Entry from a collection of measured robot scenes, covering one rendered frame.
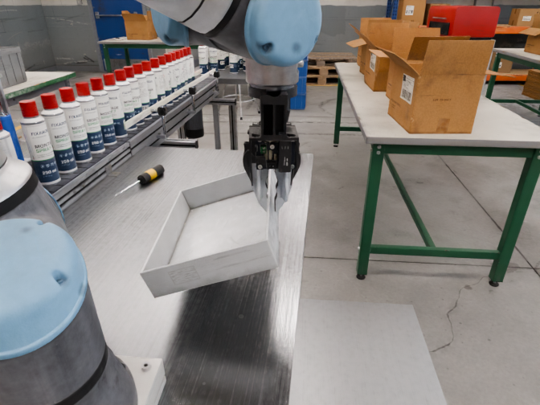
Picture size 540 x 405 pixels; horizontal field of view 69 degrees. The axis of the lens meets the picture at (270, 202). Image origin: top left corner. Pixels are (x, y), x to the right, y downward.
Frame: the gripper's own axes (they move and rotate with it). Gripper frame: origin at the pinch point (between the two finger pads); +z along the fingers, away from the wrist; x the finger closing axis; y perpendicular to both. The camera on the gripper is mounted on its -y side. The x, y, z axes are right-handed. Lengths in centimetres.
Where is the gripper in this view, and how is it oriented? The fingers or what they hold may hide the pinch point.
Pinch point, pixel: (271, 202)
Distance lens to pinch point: 67.1
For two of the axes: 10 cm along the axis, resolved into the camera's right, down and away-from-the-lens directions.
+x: 10.0, -0.2, 0.4
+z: 0.0, 8.9, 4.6
